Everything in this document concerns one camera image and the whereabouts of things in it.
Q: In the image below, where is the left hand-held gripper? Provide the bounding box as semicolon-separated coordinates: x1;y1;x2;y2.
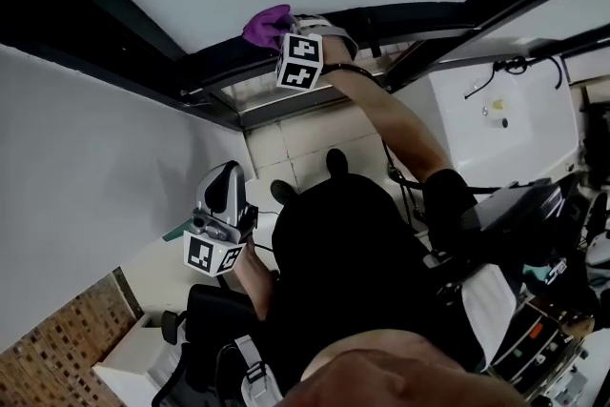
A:
183;160;259;277

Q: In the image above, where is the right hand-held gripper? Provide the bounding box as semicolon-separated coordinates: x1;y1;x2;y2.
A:
275;14;358;91

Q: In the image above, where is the purple cleaning cloth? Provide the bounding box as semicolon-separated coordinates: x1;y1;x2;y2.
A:
241;4;294;57

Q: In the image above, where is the person's right forearm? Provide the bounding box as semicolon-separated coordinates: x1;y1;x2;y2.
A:
319;37;454;185

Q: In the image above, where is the person's left forearm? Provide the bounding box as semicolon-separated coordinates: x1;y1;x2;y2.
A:
233;245;280;320

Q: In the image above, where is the person's left black shoe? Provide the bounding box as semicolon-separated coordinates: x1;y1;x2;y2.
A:
270;179;299;206

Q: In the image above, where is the green plastic piece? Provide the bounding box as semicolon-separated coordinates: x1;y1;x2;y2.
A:
163;216;196;243

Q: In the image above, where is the black window latch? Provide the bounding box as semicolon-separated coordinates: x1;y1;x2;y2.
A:
366;16;382;58

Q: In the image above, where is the low clear window pane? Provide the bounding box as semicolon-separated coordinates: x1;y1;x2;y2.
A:
222;40;420;113

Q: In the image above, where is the black swivel chair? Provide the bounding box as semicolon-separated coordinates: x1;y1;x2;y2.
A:
152;283;261;407

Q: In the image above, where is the person's black shirt torso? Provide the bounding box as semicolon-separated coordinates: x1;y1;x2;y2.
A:
266;169;482;397

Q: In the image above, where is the white low cabinet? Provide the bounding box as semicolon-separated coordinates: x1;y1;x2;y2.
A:
92;309;192;407

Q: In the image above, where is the narrow frosted window pane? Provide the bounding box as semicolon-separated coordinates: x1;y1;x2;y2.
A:
478;0;610;47

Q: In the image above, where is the white sink basin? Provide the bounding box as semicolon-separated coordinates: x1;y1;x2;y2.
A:
428;37;592;187

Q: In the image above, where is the person's face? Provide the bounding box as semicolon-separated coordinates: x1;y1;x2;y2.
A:
299;328;530;407

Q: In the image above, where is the black equipment case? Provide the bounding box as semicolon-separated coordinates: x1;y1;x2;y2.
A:
490;299;597;387

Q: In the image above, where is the thin black cable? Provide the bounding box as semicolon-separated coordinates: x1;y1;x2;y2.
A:
245;209;282;275

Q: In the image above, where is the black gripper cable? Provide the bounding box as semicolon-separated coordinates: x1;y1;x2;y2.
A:
326;61;499;225

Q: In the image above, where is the grey webbing shoulder strap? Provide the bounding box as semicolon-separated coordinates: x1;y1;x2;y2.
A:
218;334;285;407

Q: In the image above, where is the black faucet hose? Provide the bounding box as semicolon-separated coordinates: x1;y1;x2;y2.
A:
464;55;530;100

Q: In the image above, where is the black window frame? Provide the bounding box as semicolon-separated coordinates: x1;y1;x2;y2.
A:
0;0;610;132

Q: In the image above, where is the curved black hose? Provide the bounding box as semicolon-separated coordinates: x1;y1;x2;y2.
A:
547;54;571;90

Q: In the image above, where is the white mesh shoulder strap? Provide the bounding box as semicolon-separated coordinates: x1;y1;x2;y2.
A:
459;261;519;373

